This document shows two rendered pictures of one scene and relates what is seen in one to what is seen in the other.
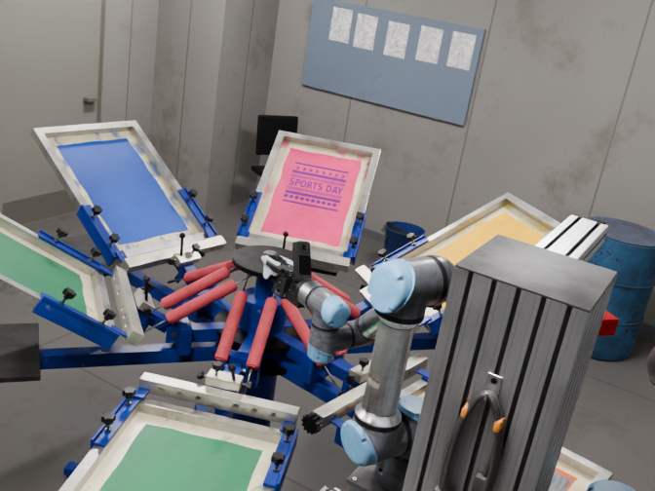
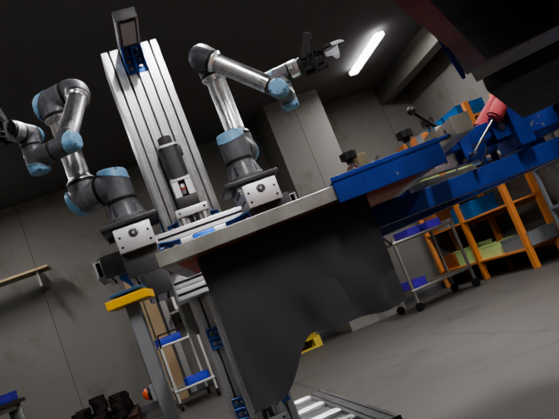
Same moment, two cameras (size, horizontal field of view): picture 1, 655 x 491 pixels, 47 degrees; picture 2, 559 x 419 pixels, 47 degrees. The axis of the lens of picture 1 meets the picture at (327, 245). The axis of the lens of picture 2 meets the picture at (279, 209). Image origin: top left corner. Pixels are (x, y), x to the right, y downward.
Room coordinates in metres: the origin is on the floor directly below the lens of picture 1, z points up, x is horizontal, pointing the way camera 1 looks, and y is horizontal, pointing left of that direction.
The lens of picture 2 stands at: (3.66, -1.89, 0.77)
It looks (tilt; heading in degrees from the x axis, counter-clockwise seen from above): 8 degrees up; 140
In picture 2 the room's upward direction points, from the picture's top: 22 degrees counter-clockwise
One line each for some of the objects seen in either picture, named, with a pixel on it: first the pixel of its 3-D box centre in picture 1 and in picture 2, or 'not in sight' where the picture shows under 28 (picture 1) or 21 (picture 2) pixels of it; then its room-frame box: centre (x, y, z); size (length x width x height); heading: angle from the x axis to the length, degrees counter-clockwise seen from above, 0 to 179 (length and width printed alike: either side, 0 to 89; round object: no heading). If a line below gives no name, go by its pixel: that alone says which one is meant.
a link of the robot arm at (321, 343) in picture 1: (327, 339); (286, 96); (1.81, -0.04, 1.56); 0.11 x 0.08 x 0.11; 128
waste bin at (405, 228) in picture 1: (399, 247); not in sight; (6.22, -0.63, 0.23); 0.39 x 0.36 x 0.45; 73
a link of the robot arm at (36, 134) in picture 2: not in sight; (27, 135); (1.50, -1.03, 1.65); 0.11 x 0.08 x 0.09; 127
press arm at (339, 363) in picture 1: (351, 374); (461, 141); (2.57, -0.17, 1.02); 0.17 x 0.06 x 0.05; 54
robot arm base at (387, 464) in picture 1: (405, 461); (243, 171); (1.67, -0.30, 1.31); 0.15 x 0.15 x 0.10
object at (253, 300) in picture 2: not in sight; (314, 298); (2.37, -0.79, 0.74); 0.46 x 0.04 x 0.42; 54
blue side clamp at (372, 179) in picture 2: not in sight; (387, 171); (2.61, -0.60, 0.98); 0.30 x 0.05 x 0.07; 54
